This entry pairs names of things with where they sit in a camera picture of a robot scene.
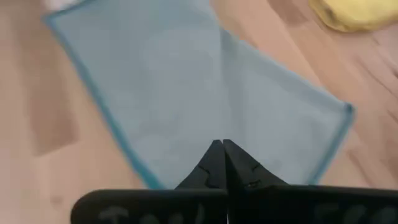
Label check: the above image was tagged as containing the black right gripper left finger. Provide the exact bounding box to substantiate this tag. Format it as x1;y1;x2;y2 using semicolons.
70;139;229;224

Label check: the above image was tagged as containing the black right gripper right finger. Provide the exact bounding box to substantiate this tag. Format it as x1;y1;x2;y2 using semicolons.
223;139;398;224

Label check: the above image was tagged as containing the yellow microfiber towel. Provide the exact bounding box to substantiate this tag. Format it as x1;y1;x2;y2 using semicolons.
307;0;398;34

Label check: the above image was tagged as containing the light blue teal-hemmed microfiber towel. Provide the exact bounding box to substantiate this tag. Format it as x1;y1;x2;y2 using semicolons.
42;0;357;190

